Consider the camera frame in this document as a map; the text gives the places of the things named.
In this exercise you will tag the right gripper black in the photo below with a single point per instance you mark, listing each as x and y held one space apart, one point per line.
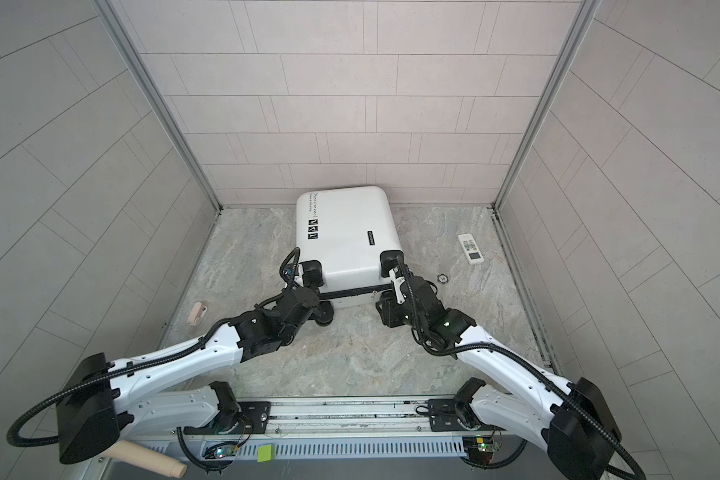
388 311

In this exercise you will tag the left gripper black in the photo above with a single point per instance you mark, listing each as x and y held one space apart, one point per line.
316 297

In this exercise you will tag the black and white suitcase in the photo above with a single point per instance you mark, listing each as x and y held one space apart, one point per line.
349 248

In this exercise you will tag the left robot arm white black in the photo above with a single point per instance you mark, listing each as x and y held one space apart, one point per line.
106 400

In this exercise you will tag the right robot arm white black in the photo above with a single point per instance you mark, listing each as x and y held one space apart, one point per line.
571 421

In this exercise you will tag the small pink case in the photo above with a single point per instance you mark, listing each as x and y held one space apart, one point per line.
196 313

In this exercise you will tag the white remote control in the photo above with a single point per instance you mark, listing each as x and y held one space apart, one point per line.
470 248

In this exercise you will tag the green sticky note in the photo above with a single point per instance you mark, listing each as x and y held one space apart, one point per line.
265 453

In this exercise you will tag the left circuit board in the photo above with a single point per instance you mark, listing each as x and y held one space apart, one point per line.
221 451

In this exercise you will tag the circuit board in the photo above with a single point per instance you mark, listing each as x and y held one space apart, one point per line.
221 451
481 450

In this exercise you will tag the right circuit board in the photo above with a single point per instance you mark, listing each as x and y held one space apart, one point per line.
481 450

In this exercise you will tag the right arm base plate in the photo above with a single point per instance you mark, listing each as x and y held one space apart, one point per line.
451 415

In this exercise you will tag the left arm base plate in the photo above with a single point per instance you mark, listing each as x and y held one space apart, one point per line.
242 419

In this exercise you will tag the aluminium rail frame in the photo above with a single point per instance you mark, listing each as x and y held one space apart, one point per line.
311 428

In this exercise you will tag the beige cylindrical handle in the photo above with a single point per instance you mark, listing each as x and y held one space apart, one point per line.
144 458

